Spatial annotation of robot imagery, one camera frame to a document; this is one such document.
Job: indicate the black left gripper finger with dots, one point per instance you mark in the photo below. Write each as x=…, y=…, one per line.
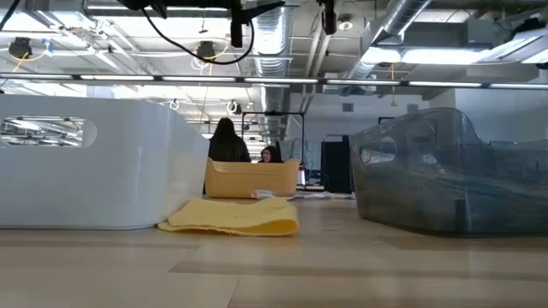
x=257, y=10

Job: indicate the person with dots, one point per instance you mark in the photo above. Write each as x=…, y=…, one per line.
x=227, y=145
x=270, y=154

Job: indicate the orange plastic bin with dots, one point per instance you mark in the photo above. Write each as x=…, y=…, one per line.
x=252, y=179

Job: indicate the white plastic bin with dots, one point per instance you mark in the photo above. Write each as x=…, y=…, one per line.
x=107, y=171

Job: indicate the silver metal bottle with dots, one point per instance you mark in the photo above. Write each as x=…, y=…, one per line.
x=302, y=176

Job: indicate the crumpled clear plastic bags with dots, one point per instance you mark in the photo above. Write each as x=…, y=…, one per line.
x=334, y=195

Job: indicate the yellow folded cloth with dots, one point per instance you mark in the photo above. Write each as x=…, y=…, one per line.
x=235, y=218

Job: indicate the grey translucent plastic bin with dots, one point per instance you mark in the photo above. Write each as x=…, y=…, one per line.
x=449, y=192

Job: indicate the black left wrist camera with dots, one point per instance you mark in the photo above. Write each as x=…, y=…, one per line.
x=236, y=30

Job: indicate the silver spiral duct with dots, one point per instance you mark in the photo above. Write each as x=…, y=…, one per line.
x=274, y=64
x=394, y=25

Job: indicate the black overhead camera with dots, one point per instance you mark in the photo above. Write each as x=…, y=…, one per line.
x=206, y=50

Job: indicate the black stand frame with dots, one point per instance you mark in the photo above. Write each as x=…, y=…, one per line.
x=274, y=114

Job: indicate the black ceiling camera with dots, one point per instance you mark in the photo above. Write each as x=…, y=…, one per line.
x=19, y=47

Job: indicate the black aluminium frame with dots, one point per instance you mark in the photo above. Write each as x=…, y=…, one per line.
x=25, y=77

